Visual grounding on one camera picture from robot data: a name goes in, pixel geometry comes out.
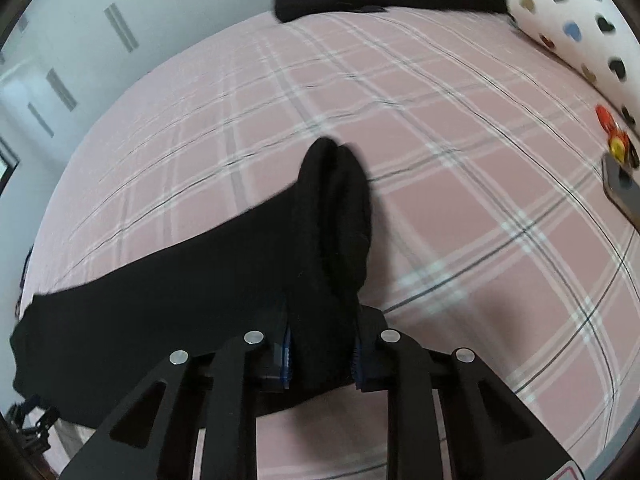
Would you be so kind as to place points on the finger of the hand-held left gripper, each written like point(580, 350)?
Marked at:
point(35, 422)

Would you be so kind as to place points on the red and yellow toy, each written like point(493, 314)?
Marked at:
point(612, 127)

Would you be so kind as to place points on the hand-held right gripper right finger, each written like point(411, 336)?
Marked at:
point(356, 366)

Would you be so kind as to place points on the white heart-print pillow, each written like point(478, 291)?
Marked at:
point(565, 5)

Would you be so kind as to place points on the black pants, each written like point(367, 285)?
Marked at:
point(200, 310)

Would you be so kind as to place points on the dark smartphone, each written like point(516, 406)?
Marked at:
point(620, 187)

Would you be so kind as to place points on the black-framed window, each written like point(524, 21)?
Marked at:
point(6, 162)

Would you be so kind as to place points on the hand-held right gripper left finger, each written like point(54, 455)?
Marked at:
point(287, 360)

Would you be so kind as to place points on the pink plaid bed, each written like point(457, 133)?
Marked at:
point(450, 160)

